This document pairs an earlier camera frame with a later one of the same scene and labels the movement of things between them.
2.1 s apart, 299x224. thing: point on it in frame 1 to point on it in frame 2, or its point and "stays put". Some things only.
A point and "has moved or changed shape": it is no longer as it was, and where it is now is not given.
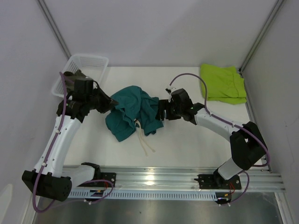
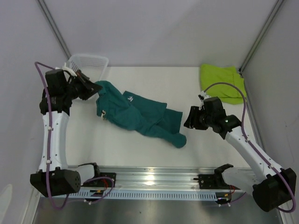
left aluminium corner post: x=53 y=27 stays put
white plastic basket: x=92 y=66 stays put
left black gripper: x=108 y=103 to x=90 y=88
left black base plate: x=110 y=176 stays put
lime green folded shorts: x=224 y=84 stays put
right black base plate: x=217 y=181 stays put
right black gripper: x=163 y=105 to x=192 y=121
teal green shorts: x=135 y=107 has moved or changed shape
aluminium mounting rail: x=182 y=178 stays put
